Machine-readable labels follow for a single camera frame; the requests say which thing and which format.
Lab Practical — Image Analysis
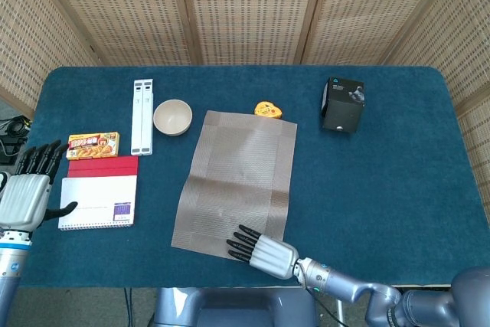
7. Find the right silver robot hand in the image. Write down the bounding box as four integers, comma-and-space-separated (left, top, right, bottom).
226, 224, 300, 280

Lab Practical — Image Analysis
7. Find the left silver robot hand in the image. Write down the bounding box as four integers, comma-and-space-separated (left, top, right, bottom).
0, 139, 79, 233

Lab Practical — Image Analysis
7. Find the brown woven placemat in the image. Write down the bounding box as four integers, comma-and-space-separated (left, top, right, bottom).
170, 110, 299, 263

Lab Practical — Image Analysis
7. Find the white bowl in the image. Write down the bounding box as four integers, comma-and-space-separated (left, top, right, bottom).
152, 99, 193, 136

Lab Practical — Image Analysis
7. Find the blue-grey robot torso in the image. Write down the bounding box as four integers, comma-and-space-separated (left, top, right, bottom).
152, 286, 319, 327

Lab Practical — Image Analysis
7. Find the red spiral notebook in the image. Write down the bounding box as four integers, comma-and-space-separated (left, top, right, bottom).
57, 155, 139, 231

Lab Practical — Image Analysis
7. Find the metal table leg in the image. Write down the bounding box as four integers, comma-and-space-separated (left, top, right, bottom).
335, 287, 346, 327

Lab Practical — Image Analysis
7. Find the yellow curry box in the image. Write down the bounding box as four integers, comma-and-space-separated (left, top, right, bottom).
66, 131, 121, 161

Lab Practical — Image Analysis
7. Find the white folding stand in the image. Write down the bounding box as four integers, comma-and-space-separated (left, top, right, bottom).
130, 79, 155, 156

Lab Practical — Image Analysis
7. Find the yellow tape measure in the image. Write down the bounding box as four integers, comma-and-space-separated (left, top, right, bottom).
253, 100, 283, 120

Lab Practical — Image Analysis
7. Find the black cardboard box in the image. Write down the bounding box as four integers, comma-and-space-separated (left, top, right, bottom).
320, 76, 365, 133

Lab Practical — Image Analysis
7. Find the woven bamboo folding screen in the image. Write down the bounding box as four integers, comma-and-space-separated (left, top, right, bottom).
0, 0, 490, 213

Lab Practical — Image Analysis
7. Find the black floor cable bundle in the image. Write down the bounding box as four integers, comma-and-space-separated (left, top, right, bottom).
0, 114, 32, 165

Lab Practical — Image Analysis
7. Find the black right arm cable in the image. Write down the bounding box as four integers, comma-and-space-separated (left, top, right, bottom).
305, 284, 348, 327

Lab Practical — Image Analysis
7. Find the thin black hanging cable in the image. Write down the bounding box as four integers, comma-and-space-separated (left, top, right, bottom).
123, 287, 134, 327

